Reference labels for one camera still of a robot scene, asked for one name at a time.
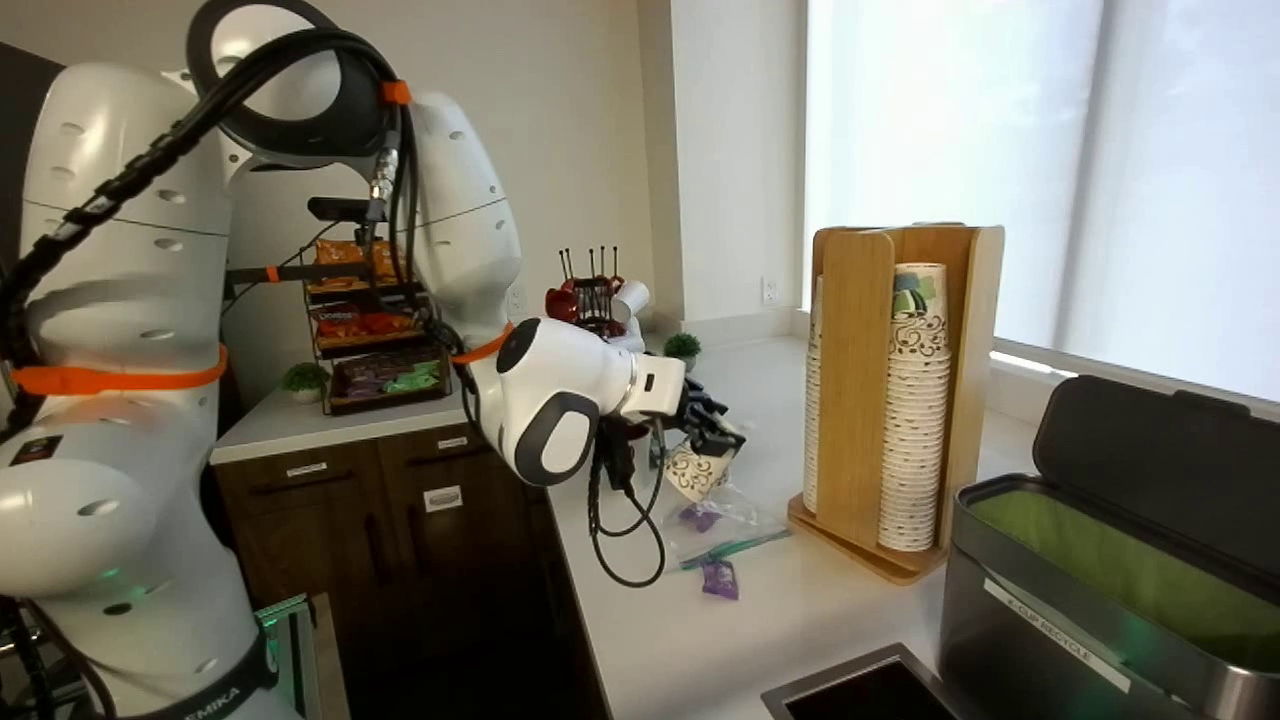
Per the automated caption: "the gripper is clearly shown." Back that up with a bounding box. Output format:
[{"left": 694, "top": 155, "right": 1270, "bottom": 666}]
[{"left": 681, "top": 378, "right": 748, "bottom": 460}]

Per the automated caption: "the patterned paper coffee cup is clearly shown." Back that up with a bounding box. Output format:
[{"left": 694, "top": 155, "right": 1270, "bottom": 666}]
[{"left": 664, "top": 440, "right": 737, "bottom": 504}]

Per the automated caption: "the stack of patterned paper cups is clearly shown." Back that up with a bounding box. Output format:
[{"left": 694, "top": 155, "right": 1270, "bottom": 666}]
[
  {"left": 877, "top": 262, "right": 952, "bottom": 553},
  {"left": 802, "top": 274, "right": 827, "bottom": 516}
]

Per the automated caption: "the wooden cup holder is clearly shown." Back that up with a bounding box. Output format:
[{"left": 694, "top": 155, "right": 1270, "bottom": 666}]
[{"left": 787, "top": 222, "right": 1006, "bottom": 587}]

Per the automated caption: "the clear plastic zip bag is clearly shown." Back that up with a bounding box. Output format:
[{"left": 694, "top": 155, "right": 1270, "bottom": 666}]
[{"left": 664, "top": 484, "right": 793, "bottom": 573}]

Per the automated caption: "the white mug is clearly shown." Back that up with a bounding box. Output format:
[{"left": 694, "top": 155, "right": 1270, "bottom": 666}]
[{"left": 611, "top": 279, "right": 652, "bottom": 327}]

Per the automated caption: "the black mug tree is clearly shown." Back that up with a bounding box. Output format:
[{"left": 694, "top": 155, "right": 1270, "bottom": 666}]
[{"left": 553, "top": 244, "right": 628, "bottom": 342}]

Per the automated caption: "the cabinet door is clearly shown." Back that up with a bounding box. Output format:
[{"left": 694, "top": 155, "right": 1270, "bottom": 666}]
[
  {"left": 222, "top": 490, "right": 403, "bottom": 661},
  {"left": 395, "top": 468, "right": 546, "bottom": 651}
]

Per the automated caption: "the drawer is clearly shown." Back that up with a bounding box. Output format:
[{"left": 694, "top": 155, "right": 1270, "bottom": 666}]
[
  {"left": 214, "top": 438, "right": 389, "bottom": 509},
  {"left": 378, "top": 422, "right": 493, "bottom": 483}
]

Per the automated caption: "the sink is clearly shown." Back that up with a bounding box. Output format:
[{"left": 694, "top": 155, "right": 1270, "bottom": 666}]
[{"left": 760, "top": 643, "right": 963, "bottom": 720}]

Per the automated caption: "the tiered black snack rack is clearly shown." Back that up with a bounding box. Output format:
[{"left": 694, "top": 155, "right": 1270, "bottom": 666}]
[{"left": 302, "top": 238, "right": 455, "bottom": 417}]

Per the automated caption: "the row of red snack bags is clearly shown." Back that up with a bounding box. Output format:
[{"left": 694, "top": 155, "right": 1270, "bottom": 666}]
[{"left": 314, "top": 303, "right": 418, "bottom": 348}]

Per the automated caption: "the stainless steel recycle bin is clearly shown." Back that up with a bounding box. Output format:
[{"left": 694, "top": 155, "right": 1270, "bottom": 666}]
[{"left": 939, "top": 374, "right": 1280, "bottom": 720}]

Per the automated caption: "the row of orange snack bags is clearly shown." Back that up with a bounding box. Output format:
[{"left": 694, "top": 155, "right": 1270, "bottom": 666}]
[{"left": 313, "top": 239, "right": 403, "bottom": 293}]

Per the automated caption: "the green bin liner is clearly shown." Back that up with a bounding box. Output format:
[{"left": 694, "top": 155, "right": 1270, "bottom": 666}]
[{"left": 968, "top": 488, "right": 1280, "bottom": 673}]

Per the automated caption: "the black bin lid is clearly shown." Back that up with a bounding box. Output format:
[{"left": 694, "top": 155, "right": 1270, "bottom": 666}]
[{"left": 1031, "top": 374, "right": 1280, "bottom": 605}]

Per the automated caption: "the window with white blind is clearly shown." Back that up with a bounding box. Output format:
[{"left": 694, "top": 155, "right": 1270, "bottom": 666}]
[{"left": 803, "top": 0, "right": 1280, "bottom": 406}]

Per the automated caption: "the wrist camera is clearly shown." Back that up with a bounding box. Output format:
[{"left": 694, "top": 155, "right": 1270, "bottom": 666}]
[{"left": 598, "top": 416, "right": 641, "bottom": 493}]

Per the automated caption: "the drawer handle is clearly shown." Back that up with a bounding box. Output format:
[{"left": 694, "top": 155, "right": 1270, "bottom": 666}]
[{"left": 248, "top": 477, "right": 349, "bottom": 498}]

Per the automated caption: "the camera on mount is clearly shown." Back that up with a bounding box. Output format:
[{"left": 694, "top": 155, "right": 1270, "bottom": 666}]
[{"left": 305, "top": 195, "right": 391, "bottom": 226}]

